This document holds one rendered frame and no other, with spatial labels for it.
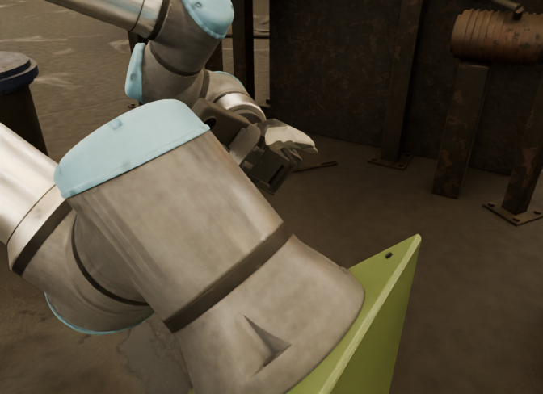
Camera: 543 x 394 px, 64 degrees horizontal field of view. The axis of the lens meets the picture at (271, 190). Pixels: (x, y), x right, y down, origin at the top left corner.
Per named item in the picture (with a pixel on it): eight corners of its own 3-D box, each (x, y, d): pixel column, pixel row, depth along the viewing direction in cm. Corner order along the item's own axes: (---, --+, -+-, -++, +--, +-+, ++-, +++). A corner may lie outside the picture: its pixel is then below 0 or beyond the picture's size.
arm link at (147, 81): (144, 18, 69) (215, 48, 75) (122, 66, 77) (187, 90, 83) (138, 60, 64) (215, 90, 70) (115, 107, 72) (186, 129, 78)
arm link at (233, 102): (229, 82, 71) (195, 130, 74) (237, 94, 67) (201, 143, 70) (269, 110, 76) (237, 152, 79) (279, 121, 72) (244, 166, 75)
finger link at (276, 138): (343, 140, 56) (296, 147, 64) (312, 119, 53) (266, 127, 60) (337, 162, 55) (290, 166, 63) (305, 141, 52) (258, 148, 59)
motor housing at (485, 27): (429, 176, 147) (464, 5, 121) (500, 192, 138) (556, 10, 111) (419, 193, 138) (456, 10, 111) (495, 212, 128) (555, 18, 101)
